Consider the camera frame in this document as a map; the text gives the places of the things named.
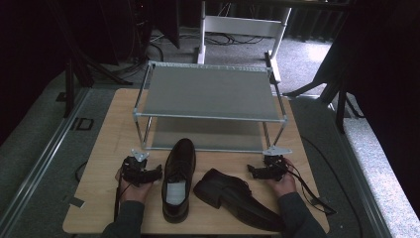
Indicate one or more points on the aluminium floor rail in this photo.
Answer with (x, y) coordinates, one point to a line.
(39, 155)

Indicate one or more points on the black floor bracket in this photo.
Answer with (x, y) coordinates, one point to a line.
(82, 124)

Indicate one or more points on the person's left hand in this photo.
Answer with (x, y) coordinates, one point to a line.
(133, 193)

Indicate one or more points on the white desk frame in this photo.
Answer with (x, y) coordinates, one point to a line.
(242, 25)

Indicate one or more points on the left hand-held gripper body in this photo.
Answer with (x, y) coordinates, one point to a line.
(133, 170)

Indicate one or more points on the black metal stand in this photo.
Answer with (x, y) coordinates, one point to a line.
(340, 109)
(70, 89)

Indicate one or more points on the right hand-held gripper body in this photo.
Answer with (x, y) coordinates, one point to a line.
(274, 167)

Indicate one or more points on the black leather shoe white insole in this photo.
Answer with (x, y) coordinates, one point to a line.
(180, 165)

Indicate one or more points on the metal shoe rack grey shelves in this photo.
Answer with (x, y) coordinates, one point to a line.
(211, 91)

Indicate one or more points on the person's right hand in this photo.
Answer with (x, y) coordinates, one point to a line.
(286, 185)

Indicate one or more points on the black tape strip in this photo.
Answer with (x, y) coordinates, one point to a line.
(76, 202)

